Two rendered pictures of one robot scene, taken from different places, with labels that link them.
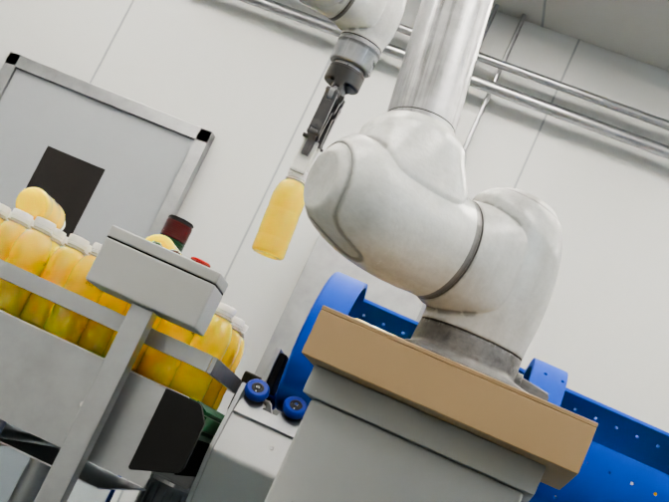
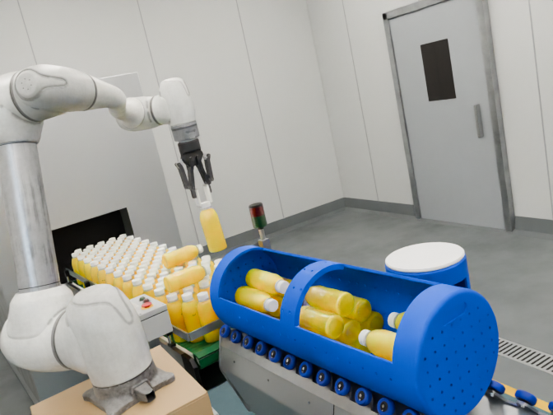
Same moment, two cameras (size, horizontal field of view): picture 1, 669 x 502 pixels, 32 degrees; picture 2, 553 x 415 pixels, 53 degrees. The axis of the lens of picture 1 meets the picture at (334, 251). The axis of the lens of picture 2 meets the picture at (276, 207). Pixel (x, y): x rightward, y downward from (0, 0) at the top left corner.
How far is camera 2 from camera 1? 2.07 m
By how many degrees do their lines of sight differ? 54
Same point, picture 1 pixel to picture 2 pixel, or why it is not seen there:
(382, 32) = (176, 117)
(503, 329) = (95, 379)
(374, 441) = not seen: outside the picture
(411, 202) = (16, 352)
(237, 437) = (225, 359)
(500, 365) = (108, 396)
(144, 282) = not seen: hidden behind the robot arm
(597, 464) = (319, 348)
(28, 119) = (406, 38)
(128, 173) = (457, 32)
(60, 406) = not seen: hidden behind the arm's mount
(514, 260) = (72, 347)
